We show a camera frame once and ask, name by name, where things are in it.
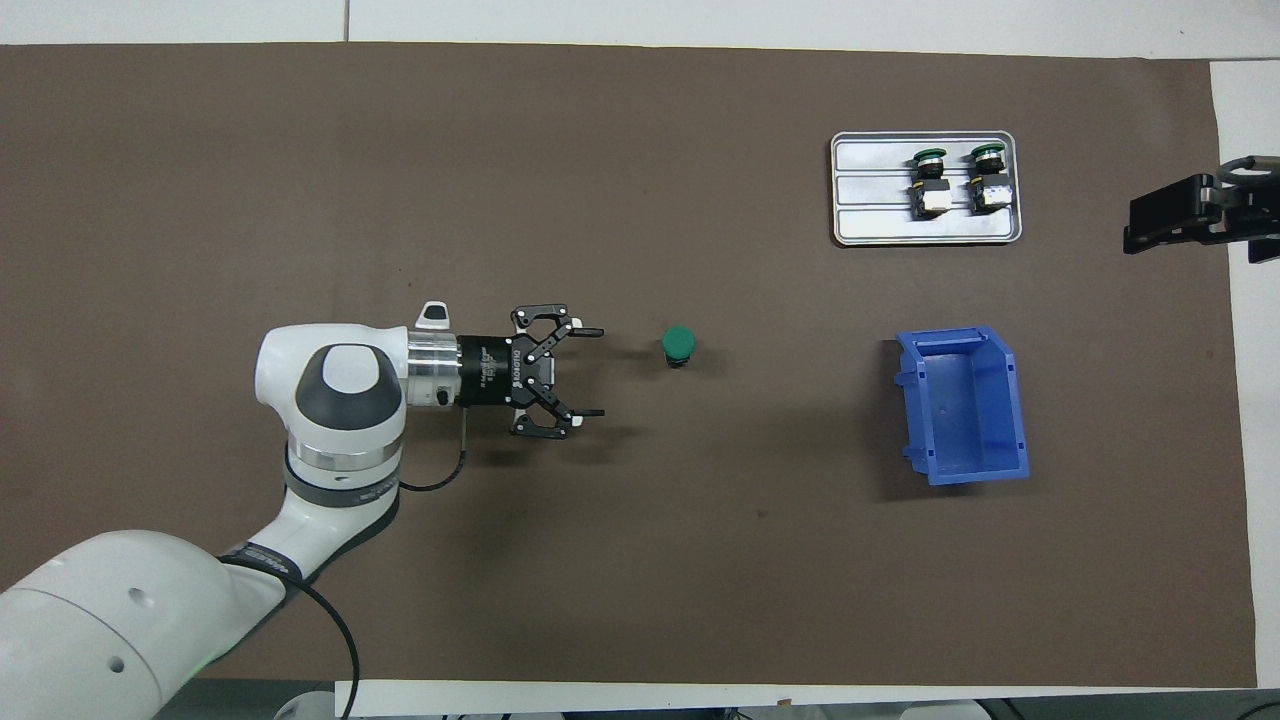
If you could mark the silver metal tray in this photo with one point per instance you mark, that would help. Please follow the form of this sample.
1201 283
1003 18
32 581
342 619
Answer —
880 225

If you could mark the green push button switch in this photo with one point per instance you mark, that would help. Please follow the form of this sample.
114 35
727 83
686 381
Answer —
988 185
679 342
930 190

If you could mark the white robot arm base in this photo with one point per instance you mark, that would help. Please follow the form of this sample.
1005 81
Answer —
945 713
305 707

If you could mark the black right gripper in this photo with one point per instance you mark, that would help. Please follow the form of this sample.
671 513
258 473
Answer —
1255 210

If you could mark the blue plastic storage bin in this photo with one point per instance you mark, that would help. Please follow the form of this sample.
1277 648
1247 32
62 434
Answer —
965 420

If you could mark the brown table mat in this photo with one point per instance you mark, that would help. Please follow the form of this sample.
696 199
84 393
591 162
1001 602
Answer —
600 580

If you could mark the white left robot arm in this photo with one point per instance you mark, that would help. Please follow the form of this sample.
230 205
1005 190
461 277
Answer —
330 400

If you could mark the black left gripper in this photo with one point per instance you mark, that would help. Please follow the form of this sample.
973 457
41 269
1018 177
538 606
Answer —
490 372

